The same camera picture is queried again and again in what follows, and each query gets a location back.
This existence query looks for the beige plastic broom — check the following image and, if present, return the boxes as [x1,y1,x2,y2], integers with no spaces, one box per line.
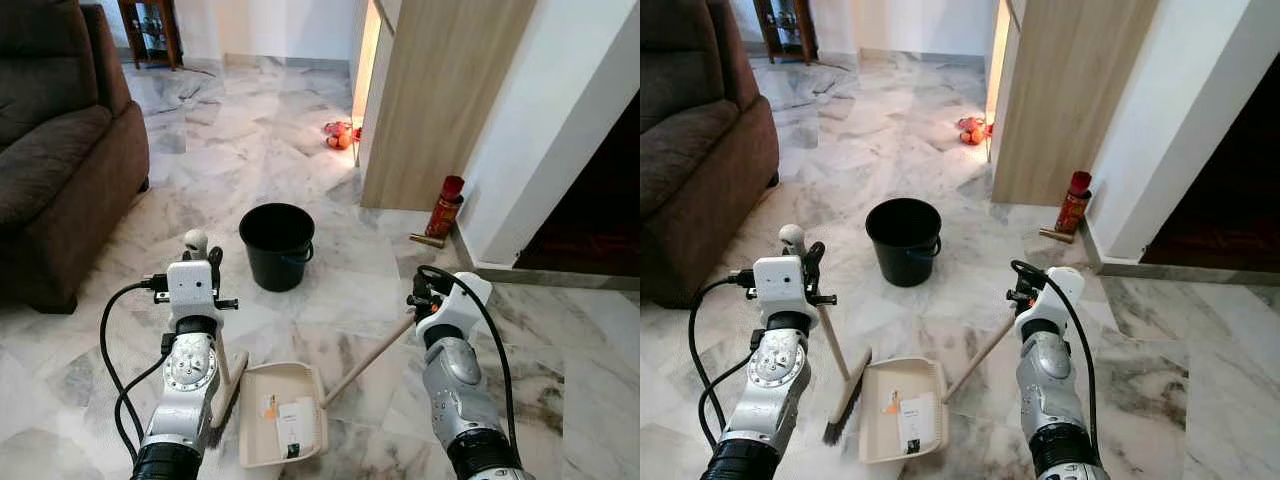
[183,229,251,449]
[780,224,874,447]

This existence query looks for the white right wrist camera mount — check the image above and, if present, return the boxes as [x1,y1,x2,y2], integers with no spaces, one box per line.
[1015,267,1085,337]
[416,272,493,343]

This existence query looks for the small white box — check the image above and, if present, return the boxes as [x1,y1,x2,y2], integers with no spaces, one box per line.
[897,395,938,456]
[275,400,316,461]

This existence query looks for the dark wooden side table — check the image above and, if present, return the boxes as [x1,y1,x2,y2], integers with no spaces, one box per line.
[118,0,184,71]
[752,0,819,66]

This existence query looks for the brown fabric sofa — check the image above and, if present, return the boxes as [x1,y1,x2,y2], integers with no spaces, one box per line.
[640,0,781,309]
[0,0,151,314]

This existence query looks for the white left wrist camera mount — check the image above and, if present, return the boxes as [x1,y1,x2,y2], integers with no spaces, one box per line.
[165,260,223,323]
[752,256,813,319]

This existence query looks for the beige long-handled dustpan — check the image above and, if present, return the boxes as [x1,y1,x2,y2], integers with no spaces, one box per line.
[238,312,419,469]
[858,305,1021,465]

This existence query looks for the wood panel altar cabinet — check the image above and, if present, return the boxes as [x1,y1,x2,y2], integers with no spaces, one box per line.
[350,0,539,213]
[985,0,1161,208]

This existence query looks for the black plastic bucket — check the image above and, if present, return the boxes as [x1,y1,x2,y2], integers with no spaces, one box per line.
[238,203,316,293]
[865,198,943,289]

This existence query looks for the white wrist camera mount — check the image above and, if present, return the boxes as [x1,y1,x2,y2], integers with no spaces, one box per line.
[1015,267,1085,337]
[416,272,493,343]
[165,260,223,323]
[752,256,813,319]

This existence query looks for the red spray can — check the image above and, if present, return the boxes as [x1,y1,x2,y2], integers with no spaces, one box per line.
[425,175,466,241]
[1055,170,1094,236]

